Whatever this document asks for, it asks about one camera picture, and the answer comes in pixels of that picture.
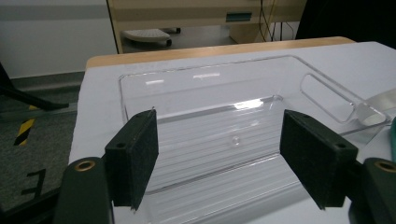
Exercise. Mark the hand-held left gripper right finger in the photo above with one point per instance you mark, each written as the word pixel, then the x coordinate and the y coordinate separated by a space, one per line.
pixel 314 155

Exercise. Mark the white table cover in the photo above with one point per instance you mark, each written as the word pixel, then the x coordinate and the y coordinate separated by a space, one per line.
pixel 102 109

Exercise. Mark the grey wheeled base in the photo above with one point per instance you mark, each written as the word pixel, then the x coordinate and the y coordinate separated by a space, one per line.
pixel 146 34

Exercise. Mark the black metal stand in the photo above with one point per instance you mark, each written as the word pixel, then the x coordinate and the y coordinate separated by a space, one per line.
pixel 28 99

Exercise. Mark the black curtain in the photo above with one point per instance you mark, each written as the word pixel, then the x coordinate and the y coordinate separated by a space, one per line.
pixel 348 18

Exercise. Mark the wooden table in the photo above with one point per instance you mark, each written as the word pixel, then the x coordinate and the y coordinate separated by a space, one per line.
pixel 186 51

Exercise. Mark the yellow black floor tape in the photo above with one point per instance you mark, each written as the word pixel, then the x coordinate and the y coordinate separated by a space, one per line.
pixel 25 127

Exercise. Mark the light wooden desk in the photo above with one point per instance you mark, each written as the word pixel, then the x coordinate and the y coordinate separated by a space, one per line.
pixel 186 12

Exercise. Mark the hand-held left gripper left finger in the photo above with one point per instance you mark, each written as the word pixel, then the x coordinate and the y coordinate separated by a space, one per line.
pixel 132 155

